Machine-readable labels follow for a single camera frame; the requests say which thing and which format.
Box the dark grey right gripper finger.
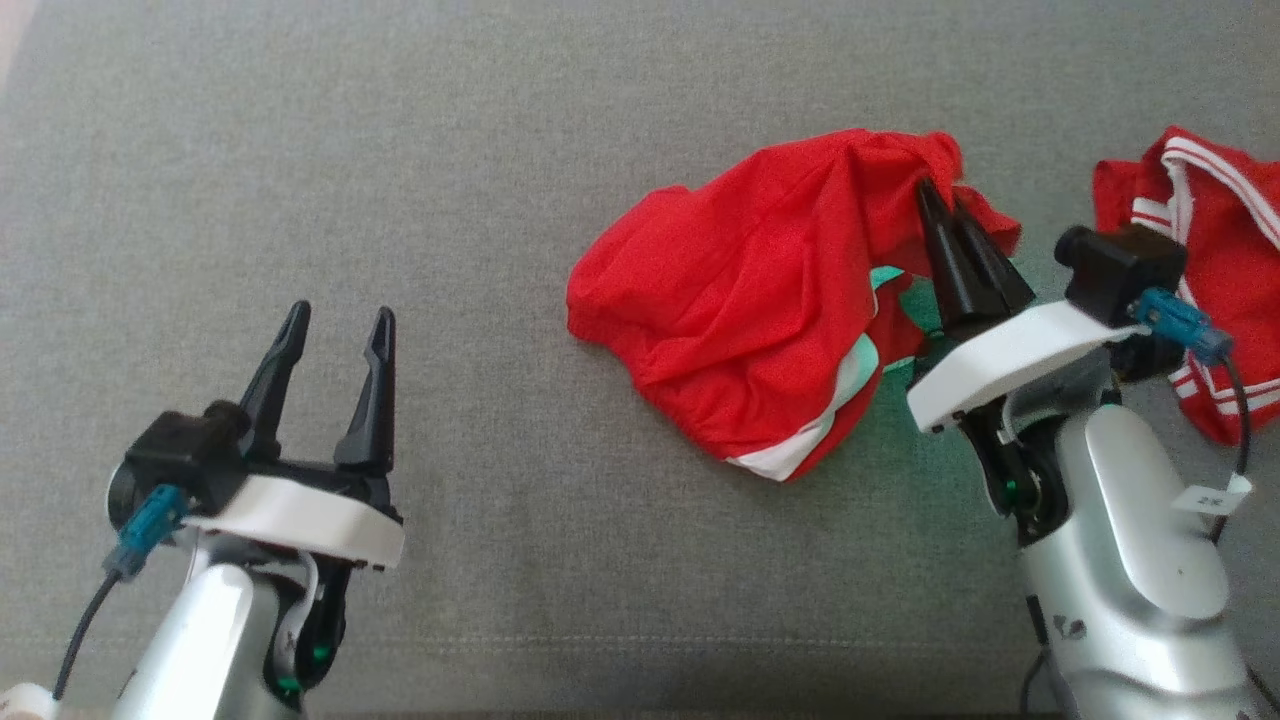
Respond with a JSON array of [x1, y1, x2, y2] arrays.
[[915, 177, 988, 338], [953, 197, 1038, 321]]

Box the red shorts with white band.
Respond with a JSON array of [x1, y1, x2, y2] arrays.
[[566, 128, 1023, 483]]

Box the left blue-plug black cable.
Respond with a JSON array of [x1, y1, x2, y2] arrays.
[[50, 484, 188, 701]]

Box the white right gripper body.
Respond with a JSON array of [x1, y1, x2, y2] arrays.
[[905, 298, 1153, 435]]

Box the red jersey with striped trim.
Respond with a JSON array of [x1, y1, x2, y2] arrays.
[[1090, 125, 1280, 447]]

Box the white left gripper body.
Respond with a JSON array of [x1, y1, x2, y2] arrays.
[[183, 455, 406, 573]]

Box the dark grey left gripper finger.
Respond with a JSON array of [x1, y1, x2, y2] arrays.
[[333, 306, 399, 473], [238, 299, 313, 463]]

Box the white cable label tag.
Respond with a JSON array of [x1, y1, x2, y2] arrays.
[[1170, 474, 1254, 517]]

